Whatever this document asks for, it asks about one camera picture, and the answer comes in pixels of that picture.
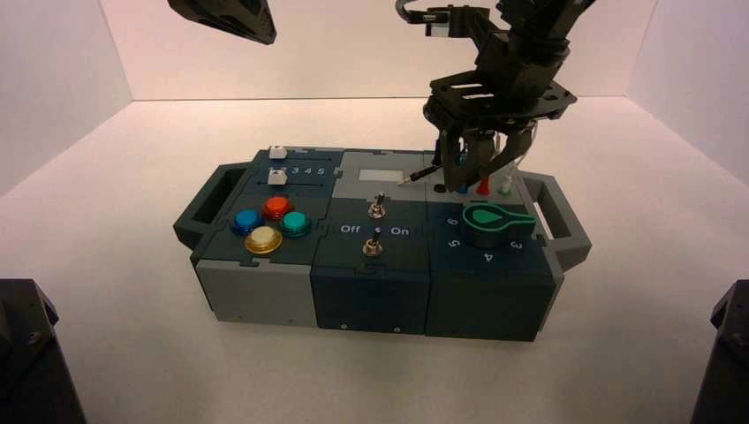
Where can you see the orange push button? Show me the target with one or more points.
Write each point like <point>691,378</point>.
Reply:
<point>277,206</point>

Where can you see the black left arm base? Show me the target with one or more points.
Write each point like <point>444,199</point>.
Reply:
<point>29,363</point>

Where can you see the metal toggle switch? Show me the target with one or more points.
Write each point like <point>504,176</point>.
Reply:
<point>378,207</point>
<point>372,246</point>

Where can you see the green rotary knob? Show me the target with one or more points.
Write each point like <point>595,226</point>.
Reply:
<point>490,227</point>

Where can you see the blue push button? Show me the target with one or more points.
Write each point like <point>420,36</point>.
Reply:
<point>247,222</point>

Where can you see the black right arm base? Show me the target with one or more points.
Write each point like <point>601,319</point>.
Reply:
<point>725,368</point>

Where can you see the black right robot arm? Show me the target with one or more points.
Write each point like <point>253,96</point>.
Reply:
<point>550,14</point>

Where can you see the grey and teal task box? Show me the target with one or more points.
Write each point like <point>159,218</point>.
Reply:
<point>368,292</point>

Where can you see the small white display screen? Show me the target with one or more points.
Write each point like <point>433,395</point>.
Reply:
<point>380,176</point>

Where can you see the green push button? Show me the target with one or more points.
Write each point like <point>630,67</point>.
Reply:
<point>295,223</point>

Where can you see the yellow push button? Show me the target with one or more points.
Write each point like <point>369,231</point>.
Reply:
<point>263,239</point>

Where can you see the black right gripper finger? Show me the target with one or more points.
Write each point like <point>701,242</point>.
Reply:
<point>453,167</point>
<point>512,149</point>

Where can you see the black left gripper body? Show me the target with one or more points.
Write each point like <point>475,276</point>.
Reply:
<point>228,16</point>

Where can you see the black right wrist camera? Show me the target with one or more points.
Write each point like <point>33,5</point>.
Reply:
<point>456,18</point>

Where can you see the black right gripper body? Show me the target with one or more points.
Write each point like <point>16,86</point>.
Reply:
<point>503,93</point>

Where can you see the white slider knob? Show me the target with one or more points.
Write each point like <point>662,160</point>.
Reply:
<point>277,177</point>
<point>278,152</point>

